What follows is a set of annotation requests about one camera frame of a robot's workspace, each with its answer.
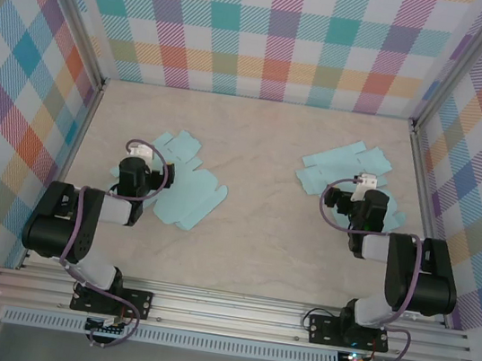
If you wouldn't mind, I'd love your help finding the aluminium mounting rail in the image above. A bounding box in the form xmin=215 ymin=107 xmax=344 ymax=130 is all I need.
xmin=0 ymin=255 xmax=479 ymax=361

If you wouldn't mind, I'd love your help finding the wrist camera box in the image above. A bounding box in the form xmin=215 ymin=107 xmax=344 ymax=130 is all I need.
xmin=127 ymin=139 xmax=156 ymax=162
xmin=352 ymin=172 xmax=382 ymax=206

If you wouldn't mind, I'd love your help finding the aluminium side rail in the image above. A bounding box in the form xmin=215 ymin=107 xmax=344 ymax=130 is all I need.
xmin=381 ymin=119 xmax=478 ymax=330
xmin=16 ymin=69 xmax=110 ymax=280

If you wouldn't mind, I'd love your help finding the white slotted cable duct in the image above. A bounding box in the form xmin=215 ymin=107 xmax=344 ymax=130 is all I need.
xmin=0 ymin=305 xmax=342 ymax=361

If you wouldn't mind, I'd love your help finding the aluminium corner post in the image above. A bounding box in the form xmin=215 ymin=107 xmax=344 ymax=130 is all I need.
xmin=11 ymin=0 xmax=120 ymax=90
xmin=411 ymin=0 xmax=482 ymax=136

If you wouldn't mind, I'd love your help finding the light blue paper box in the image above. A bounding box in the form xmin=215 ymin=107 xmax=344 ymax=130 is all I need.
xmin=289 ymin=135 xmax=416 ymax=228
xmin=102 ymin=121 xmax=238 ymax=236

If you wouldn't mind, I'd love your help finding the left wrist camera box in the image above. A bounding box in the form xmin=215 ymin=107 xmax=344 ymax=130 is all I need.
xmin=127 ymin=139 xmax=156 ymax=162

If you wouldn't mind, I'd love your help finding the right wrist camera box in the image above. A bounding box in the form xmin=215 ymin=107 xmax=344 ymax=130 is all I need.
xmin=352 ymin=172 xmax=382 ymax=206

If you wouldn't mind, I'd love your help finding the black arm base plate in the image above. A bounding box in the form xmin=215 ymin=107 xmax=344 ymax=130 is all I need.
xmin=305 ymin=313 xmax=393 ymax=356
xmin=69 ymin=280 xmax=156 ymax=323

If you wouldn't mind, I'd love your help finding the purple cable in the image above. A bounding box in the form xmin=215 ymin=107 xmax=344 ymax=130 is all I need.
xmin=47 ymin=129 xmax=174 ymax=354
xmin=296 ymin=172 xmax=434 ymax=361

